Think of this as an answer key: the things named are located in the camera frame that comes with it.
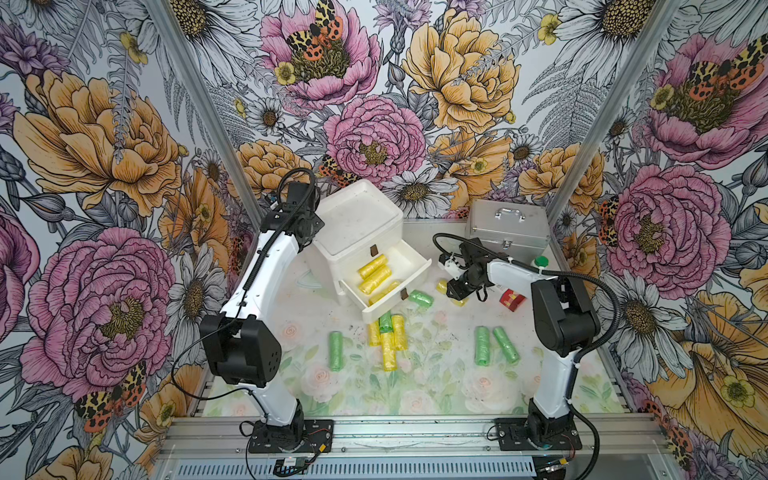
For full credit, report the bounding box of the white plastic drawer cabinet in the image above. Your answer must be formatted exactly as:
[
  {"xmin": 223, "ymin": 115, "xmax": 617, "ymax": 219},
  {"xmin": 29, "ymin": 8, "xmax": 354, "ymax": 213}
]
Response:
[{"xmin": 302, "ymin": 180, "xmax": 403, "ymax": 306}]

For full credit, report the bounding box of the white drawer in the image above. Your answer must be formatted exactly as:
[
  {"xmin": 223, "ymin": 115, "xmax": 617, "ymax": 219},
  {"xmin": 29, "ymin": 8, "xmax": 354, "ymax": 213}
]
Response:
[{"xmin": 340, "ymin": 240, "xmax": 432, "ymax": 323}]

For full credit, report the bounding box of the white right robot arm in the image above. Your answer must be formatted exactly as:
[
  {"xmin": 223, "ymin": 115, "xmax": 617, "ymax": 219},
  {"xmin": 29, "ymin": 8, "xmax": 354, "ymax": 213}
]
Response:
[{"xmin": 432, "ymin": 233, "xmax": 620, "ymax": 450}]

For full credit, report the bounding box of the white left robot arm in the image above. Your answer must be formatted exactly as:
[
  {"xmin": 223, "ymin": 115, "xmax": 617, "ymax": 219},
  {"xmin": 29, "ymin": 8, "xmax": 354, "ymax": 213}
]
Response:
[{"xmin": 199, "ymin": 179, "xmax": 324, "ymax": 453}]

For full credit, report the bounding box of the silver aluminium case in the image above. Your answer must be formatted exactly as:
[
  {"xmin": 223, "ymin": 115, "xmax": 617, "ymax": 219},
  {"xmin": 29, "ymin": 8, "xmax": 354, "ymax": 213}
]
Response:
[{"xmin": 466, "ymin": 200, "xmax": 550, "ymax": 263}]

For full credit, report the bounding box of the red white small box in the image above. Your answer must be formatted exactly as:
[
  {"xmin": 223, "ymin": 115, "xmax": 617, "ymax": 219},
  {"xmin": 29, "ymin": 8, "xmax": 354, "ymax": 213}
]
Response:
[{"xmin": 499, "ymin": 289, "xmax": 526, "ymax": 312}]

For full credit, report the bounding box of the white bottle green cap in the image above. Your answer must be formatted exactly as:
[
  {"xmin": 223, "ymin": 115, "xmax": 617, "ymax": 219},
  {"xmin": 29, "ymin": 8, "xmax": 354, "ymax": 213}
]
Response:
[{"xmin": 533, "ymin": 255, "xmax": 549, "ymax": 269}]

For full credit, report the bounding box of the green bag roll back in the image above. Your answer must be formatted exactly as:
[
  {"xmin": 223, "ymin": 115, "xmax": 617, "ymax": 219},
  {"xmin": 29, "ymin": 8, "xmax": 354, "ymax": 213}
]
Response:
[{"xmin": 408, "ymin": 290, "xmax": 434, "ymax": 309}]

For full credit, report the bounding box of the green bag roll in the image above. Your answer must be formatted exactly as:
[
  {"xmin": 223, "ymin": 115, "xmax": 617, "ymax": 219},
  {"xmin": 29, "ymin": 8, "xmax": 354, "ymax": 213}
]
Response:
[
  {"xmin": 378, "ymin": 311, "xmax": 394, "ymax": 334},
  {"xmin": 492, "ymin": 326, "xmax": 520, "ymax": 365},
  {"xmin": 474, "ymin": 326, "xmax": 491, "ymax": 367},
  {"xmin": 408, "ymin": 290, "xmax": 434, "ymax": 309},
  {"xmin": 329, "ymin": 331, "xmax": 344, "ymax": 372}
]

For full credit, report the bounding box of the green bag roll far right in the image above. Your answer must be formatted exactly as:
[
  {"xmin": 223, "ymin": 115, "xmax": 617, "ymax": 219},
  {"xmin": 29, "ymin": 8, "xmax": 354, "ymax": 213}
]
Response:
[{"xmin": 492, "ymin": 326, "xmax": 520, "ymax": 365}]

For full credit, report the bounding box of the green bag roll centre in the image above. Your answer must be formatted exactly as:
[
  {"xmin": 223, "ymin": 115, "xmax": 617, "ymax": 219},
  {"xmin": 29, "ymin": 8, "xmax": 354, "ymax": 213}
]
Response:
[{"xmin": 378, "ymin": 311, "xmax": 394, "ymax": 334}]

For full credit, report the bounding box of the green bag roll far left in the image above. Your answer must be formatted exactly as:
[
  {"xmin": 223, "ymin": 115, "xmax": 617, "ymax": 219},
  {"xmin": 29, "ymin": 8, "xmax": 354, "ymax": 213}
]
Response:
[{"xmin": 329, "ymin": 331, "xmax": 344, "ymax": 372}]

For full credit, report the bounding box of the yellow bag roll front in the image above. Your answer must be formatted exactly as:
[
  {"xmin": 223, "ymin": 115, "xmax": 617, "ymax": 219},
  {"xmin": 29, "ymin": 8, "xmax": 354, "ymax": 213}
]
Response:
[{"xmin": 380, "ymin": 332, "xmax": 397, "ymax": 372}]

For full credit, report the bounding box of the floral table mat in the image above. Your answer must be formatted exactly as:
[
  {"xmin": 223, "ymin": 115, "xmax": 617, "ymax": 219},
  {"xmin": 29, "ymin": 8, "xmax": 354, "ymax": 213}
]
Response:
[{"xmin": 200, "ymin": 323, "xmax": 625, "ymax": 418}]

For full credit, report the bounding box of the aluminium front rail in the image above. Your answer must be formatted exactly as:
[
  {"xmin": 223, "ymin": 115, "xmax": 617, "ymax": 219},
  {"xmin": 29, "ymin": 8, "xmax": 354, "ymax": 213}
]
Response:
[{"xmin": 150, "ymin": 414, "xmax": 685, "ymax": 479}]

